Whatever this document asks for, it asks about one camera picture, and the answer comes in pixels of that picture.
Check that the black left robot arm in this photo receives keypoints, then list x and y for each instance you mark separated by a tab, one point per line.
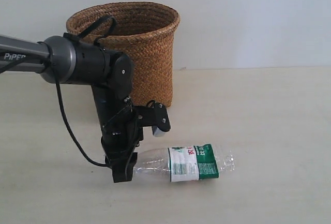
67	60

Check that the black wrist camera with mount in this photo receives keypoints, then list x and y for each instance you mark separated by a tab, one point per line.
154	115

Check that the brown woven wicker basket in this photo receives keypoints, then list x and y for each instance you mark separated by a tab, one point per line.
144	31

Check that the clear plastic bottle green label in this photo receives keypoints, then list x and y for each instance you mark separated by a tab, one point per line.
183	164

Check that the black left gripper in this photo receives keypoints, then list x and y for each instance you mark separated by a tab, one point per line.
119	128

